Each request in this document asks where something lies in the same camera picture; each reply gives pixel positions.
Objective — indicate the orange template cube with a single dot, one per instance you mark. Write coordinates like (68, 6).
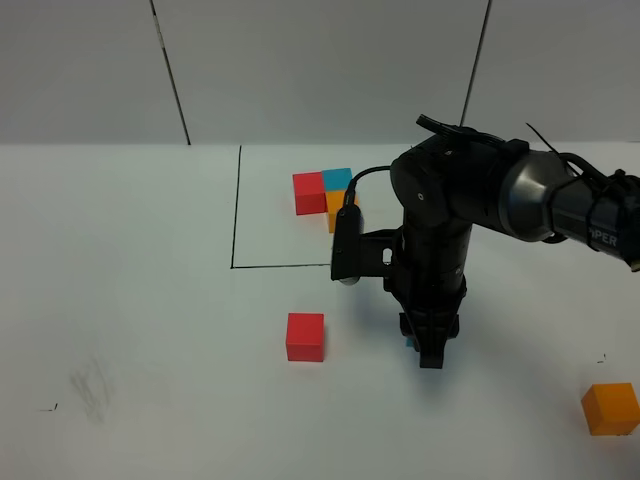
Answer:
(334, 202)

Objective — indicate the red template cube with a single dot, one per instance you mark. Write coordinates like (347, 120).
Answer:
(309, 193)

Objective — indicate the orange loose cube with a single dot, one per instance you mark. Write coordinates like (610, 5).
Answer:
(611, 409)

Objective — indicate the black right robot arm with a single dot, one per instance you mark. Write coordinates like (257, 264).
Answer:
(460, 178)

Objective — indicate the blue template cube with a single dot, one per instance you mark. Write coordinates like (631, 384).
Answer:
(336, 179)

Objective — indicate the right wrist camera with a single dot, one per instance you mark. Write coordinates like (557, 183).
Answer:
(356, 254)

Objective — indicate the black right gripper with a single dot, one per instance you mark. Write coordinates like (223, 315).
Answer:
(427, 279)

